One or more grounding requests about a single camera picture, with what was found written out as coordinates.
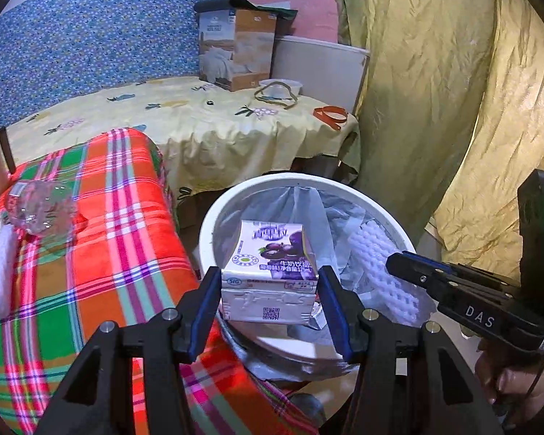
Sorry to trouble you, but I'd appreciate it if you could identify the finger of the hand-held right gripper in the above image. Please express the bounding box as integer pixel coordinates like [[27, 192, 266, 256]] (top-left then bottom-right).
[[386, 256, 445, 302], [392, 251, 458, 282]]

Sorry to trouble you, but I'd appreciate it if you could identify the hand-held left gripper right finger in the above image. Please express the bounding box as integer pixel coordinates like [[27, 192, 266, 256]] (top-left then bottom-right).
[[318, 265, 504, 435]]

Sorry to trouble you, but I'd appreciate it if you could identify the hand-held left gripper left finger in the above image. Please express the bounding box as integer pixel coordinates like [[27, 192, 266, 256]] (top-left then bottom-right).
[[34, 266, 221, 435]]

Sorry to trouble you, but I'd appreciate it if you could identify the white foam fruit net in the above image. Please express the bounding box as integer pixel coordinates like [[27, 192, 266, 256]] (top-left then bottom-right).
[[348, 221, 432, 327]]

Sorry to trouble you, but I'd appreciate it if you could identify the purple and white milk carton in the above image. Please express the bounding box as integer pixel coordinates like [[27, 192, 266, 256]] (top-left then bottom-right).
[[220, 220, 320, 325]]

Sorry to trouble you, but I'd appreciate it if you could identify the white round trash bin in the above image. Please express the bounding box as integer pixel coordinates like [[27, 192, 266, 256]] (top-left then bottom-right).
[[198, 173, 420, 374]]

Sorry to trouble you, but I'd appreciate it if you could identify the person's right hand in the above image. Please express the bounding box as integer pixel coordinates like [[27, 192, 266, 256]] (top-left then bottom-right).
[[475, 337, 544, 433]]

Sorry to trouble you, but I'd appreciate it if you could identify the translucent plastic bin liner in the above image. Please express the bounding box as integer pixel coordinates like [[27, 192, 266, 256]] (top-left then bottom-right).
[[213, 185, 409, 329]]

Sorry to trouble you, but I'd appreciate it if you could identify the red green plaid tablecloth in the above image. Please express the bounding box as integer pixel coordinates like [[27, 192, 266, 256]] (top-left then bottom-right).
[[0, 128, 319, 435]]

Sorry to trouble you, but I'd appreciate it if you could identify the yellow green curtain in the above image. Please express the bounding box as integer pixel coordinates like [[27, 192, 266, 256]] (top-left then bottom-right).
[[322, 0, 544, 284]]

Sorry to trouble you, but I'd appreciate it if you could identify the yellow fruit print bedsheet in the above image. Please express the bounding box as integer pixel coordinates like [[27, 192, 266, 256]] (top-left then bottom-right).
[[4, 75, 362, 201]]

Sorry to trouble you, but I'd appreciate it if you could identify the crushed clear plastic bottle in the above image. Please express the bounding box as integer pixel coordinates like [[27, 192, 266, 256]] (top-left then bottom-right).
[[5, 180, 79, 237]]

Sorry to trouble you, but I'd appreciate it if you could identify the white foam wrap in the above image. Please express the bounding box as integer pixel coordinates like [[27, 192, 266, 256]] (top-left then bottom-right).
[[0, 223, 20, 316]]

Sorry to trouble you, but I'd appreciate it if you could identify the white flat panel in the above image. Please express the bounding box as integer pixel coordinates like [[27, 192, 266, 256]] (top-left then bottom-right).
[[271, 36, 371, 115]]

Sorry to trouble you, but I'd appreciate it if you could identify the printed cardboard box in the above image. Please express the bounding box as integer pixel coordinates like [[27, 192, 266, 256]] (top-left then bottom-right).
[[194, 0, 298, 94]]

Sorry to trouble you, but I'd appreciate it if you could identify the blue floral headboard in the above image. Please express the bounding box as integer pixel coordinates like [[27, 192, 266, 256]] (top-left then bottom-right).
[[0, 0, 250, 128]]

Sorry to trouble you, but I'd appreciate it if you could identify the black cable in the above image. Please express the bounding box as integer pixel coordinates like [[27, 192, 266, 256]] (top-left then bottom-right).
[[499, 331, 544, 418]]

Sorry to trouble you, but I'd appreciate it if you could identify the orange strap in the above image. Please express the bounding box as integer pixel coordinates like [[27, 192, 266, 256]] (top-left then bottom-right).
[[313, 105, 350, 130]]

